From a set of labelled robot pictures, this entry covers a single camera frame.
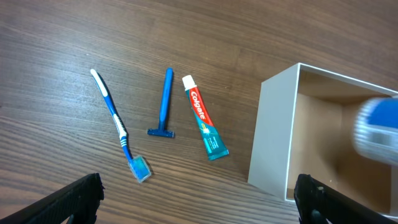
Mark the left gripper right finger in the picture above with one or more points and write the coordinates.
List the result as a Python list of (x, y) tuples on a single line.
[(318, 203)]

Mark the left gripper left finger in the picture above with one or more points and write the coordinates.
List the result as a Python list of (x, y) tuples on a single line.
[(76, 203)]

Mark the white round cotton swab jar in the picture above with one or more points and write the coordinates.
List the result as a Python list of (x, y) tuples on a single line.
[(375, 130)]

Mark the blue white toothbrush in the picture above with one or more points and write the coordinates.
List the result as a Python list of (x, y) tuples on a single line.
[(137, 164)]

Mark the white square cardboard box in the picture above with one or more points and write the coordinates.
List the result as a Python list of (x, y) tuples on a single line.
[(304, 125)]

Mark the blue disposable razor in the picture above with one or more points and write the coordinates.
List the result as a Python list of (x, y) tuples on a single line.
[(164, 108)]

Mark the red green toothpaste tube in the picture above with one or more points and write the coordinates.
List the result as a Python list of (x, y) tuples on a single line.
[(215, 147)]

